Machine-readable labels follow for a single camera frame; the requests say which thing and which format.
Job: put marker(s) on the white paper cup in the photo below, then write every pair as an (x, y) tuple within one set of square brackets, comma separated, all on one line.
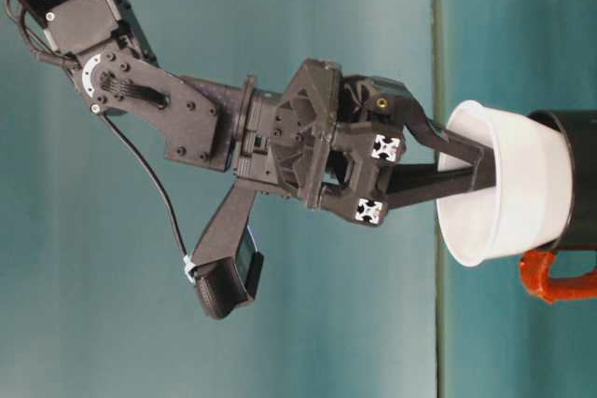
[(527, 193)]

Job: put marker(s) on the blue-green table cloth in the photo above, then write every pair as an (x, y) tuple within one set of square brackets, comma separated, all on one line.
[(513, 20)]

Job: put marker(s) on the grey-green backdrop cloth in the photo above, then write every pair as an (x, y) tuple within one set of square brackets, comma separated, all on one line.
[(326, 323)]

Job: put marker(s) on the wrist camera on bar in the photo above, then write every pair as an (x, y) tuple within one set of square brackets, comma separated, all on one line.
[(224, 286)]

